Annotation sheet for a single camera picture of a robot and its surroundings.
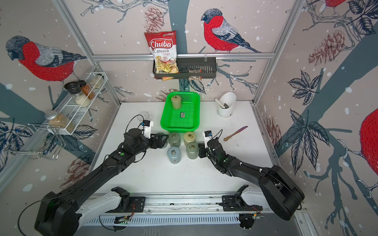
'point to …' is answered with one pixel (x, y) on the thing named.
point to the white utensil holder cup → (229, 98)
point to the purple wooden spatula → (226, 139)
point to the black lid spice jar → (80, 98)
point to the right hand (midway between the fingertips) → (198, 144)
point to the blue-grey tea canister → (174, 155)
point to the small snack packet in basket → (194, 71)
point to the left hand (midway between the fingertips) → (165, 133)
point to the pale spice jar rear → (97, 81)
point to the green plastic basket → (171, 119)
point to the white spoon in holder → (225, 106)
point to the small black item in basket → (182, 114)
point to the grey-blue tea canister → (163, 138)
